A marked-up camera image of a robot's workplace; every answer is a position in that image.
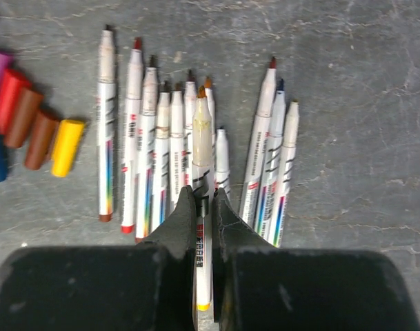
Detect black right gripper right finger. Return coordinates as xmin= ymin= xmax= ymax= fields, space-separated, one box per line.
xmin=212 ymin=188 xmax=270 ymax=330

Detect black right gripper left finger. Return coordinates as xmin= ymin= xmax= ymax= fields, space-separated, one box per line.
xmin=137 ymin=186 xmax=197 ymax=330

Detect pens pile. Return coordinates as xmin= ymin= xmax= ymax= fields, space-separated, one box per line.
xmin=239 ymin=56 xmax=277 ymax=228

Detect red capped marker pen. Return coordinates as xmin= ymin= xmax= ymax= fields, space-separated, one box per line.
xmin=135 ymin=55 xmax=159 ymax=243

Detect brown capped marker pen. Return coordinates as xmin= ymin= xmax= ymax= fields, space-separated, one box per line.
xmin=121 ymin=37 xmax=143 ymax=234

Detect yellow pen cap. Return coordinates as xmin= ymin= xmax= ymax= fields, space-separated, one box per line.
xmin=51 ymin=119 xmax=85 ymax=177

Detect yellow capped marker pen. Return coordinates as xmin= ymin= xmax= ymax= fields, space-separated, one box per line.
xmin=184 ymin=69 xmax=197 ymax=186

